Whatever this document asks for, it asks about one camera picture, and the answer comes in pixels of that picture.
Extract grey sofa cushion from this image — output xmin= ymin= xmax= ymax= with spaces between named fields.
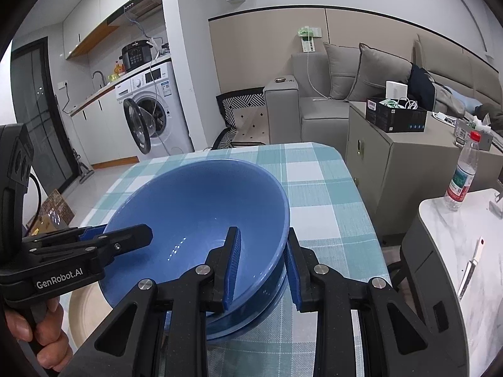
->
xmin=346 ymin=43 xmax=413 ymax=103
xmin=324 ymin=42 xmax=362 ymax=101

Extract white kitchen cabinets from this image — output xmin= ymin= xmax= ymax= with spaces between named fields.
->
xmin=63 ymin=0 xmax=163 ymax=60
xmin=71 ymin=90 xmax=141 ymax=166

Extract white washing machine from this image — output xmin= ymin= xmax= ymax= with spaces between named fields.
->
xmin=116 ymin=61 xmax=193 ymax=162

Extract brown cardboard box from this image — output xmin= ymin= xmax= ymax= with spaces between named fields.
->
xmin=27 ymin=212 xmax=70 ymax=233

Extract kitchen knife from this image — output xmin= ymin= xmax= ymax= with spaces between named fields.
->
xmin=458 ymin=238 xmax=484 ymax=299

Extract brown patterned flat box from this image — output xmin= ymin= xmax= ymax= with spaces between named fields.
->
xmin=43 ymin=188 xmax=75 ymax=225

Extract person's left hand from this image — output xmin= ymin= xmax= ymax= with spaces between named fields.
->
xmin=5 ymin=296 xmax=74 ymax=374

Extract cream plate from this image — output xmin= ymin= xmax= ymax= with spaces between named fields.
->
xmin=69 ymin=283 xmax=119 ymax=348

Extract grey appliance cable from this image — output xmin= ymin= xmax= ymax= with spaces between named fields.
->
xmin=126 ymin=12 xmax=168 ymax=147

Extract steel range hood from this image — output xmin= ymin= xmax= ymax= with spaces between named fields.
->
xmin=106 ymin=0 xmax=163 ymax=26

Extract large blue bowl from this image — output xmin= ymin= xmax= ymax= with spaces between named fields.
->
xmin=100 ymin=159 xmax=291 ymax=323

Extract white lower kitchen cabinets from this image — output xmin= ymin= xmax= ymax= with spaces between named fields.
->
xmin=71 ymin=90 xmax=141 ymax=166

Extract grey sofa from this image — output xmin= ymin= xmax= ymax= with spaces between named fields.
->
xmin=264 ymin=33 xmax=503 ymax=147

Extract white charger cable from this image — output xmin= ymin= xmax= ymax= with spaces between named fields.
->
xmin=307 ymin=50 xmax=331 ymax=100

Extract tissue box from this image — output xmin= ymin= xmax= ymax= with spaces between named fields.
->
xmin=454 ymin=122 xmax=494 ymax=150

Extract upright vacuum cleaner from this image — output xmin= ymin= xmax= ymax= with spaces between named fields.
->
xmin=73 ymin=149 xmax=93 ymax=182

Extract small white box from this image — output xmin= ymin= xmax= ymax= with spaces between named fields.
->
xmin=385 ymin=80 xmax=410 ymax=101

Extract teal checked tablecloth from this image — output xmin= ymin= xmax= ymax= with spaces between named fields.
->
xmin=69 ymin=141 xmax=394 ymax=377

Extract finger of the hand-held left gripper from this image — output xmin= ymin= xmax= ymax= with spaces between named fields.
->
xmin=23 ymin=225 xmax=108 ymax=245
xmin=24 ymin=224 xmax=153 ymax=271

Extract clear water bottle red cap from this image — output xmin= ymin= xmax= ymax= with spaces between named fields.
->
xmin=444 ymin=131 xmax=482 ymax=211

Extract white upper kitchen cabinets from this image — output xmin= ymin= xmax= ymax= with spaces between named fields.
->
xmin=63 ymin=0 xmax=163 ymax=60

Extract grey side cabinet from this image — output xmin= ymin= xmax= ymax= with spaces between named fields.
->
xmin=346 ymin=100 xmax=503 ymax=241

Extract dark glass sliding door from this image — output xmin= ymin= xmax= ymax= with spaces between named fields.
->
xmin=11 ymin=37 xmax=78 ymax=194

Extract grey cloth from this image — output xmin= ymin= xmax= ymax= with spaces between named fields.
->
xmin=432 ymin=82 xmax=503 ymax=127

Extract black cardboard box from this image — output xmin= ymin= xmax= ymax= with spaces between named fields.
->
xmin=365 ymin=97 xmax=428 ymax=133

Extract green wall charger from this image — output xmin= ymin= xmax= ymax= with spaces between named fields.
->
xmin=296 ymin=27 xmax=321 ymax=53

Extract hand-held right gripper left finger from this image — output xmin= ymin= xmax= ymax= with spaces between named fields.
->
xmin=75 ymin=227 xmax=241 ymax=377

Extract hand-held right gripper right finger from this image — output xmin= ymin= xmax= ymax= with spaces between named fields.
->
xmin=286 ymin=228 xmax=468 ymax=377

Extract navy pillow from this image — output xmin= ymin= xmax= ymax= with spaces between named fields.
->
xmin=406 ymin=63 xmax=437 ymax=111

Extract black pressure cooker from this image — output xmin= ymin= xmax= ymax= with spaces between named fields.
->
xmin=121 ymin=41 xmax=156 ymax=74

